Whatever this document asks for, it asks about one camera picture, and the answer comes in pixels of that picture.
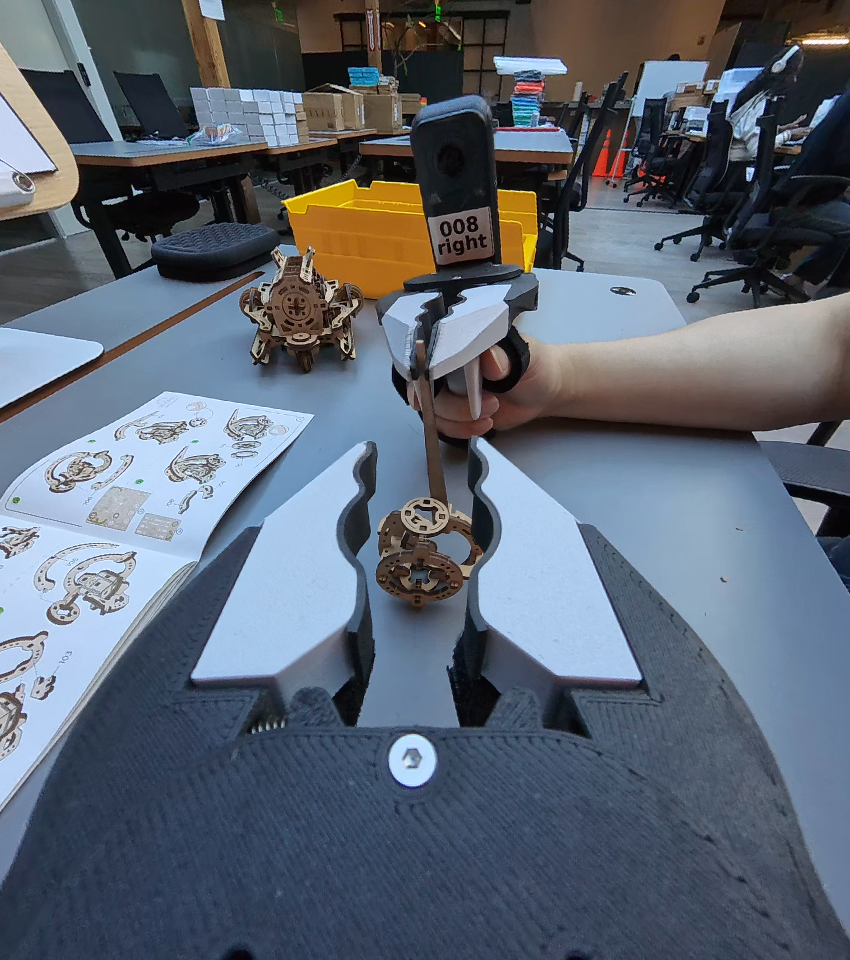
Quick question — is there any stack of small white boxes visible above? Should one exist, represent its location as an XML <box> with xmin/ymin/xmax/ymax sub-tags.
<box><xmin>191</xmin><ymin>87</ymin><xmax>310</xmax><ymax>147</ymax></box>

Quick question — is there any open instruction booklet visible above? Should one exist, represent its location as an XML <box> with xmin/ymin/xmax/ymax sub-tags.
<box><xmin>0</xmin><ymin>390</ymin><xmax>315</xmax><ymax>879</ymax></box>

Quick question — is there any dark chair armrest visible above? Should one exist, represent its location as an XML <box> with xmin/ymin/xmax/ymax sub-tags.
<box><xmin>758</xmin><ymin>438</ymin><xmax>850</xmax><ymax>537</ymax></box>

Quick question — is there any person's right forearm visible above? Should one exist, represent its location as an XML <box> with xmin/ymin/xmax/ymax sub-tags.
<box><xmin>567</xmin><ymin>273</ymin><xmax>850</xmax><ymax>436</ymax></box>

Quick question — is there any yellow plastic bin stack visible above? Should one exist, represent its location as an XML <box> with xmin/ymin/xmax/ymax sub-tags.
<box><xmin>282</xmin><ymin>180</ymin><xmax>539</xmax><ymax>300</ymax></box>

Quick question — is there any black office chair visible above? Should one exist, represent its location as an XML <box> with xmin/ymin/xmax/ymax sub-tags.
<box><xmin>653</xmin><ymin>97</ymin><xmax>734</xmax><ymax>264</ymax></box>
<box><xmin>20</xmin><ymin>69</ymin><xmax>201</xmax><ymax>241</ymax></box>
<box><xmin>687</xmin><ymin>176</ymin><xmax>850</xmax><ymax>305</ymax></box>

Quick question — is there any wooden board with paper sheet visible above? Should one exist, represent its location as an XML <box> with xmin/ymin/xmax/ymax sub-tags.
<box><xmin>0</xmin><ymin>0</ymin><xmax>81</xmax><ymax>230</ymax></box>

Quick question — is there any thin wooden stick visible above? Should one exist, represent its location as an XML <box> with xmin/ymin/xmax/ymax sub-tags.
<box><xmin>408</xmin><ymin>339</ymin><xmax>450</xmax><ymax>519</ymax></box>

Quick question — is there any black padded wrist rest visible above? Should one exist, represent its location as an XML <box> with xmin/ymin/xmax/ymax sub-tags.
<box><xmin>149</xmin><ymin>222</ymin><xmax>281</xmax><ymax>284</ymax></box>

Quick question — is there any round wooden wheel assembly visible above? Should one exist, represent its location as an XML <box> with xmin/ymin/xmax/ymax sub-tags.
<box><xmin>374</xmin><ymin>496</ymin><xmax>485</xmax><ymax>610</ymax></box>

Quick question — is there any wooden top desk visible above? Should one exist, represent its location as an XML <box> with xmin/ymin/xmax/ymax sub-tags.
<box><xmin>68</xmin><ymin>138</ymin><xmax>270</xmax><ymax>279</ymax></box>

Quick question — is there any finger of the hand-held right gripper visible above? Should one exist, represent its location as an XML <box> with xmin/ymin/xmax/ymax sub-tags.
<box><xmin>425</xmin><ymin>287</ymin><xmax>514</xmax><ymax>381</ymax></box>
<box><xmin>380</xmin><ymin>292</ymin><xmax>446</xmax><ymax>385</ymax></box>

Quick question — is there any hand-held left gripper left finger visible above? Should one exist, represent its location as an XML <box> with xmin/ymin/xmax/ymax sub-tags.
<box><xmin>191</xmin><ymin>441</ymin><xmax>380</xmax><ymax>727</ymax></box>

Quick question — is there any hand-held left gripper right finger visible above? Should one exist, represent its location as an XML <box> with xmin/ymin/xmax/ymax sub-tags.
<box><xmin>449</xmin><ymin>436</ymin><xmax>645</xmax><ymax>729</ymax></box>

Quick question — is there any white desk stand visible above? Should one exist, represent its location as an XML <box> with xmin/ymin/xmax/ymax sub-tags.
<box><xmin>0</xmin><ymin>225</ymin><xmax>105</xmax><ymax>440</ymax></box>

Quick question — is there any assembled wooden model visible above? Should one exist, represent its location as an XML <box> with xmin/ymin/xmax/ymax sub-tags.
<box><xmin>239</xmin><ymin>246</ymin><xmax>365</xmax><ymax>370</ymax></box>

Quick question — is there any cardboard box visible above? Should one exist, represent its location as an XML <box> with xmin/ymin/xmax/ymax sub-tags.
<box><xmin>303</xmin><ymin>84</ymin><xmax>365</xmax><ymax>134</ymax></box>
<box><xmin>362</xmin><ymin>91</ymin><xmax>404</xmax><ymax>135</ymax></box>

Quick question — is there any stack of colourful packets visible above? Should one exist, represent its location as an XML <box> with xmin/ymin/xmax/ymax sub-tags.
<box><xmin>511</xmin><ymin>71</ymin><xmax>546</xmax><ymax>129</ymax></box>

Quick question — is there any person's right hand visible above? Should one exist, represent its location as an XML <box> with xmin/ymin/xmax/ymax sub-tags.
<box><xmin>408</xmin><ymin>333</ymin><xmax>578</xmax><ymax>445</ymax></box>

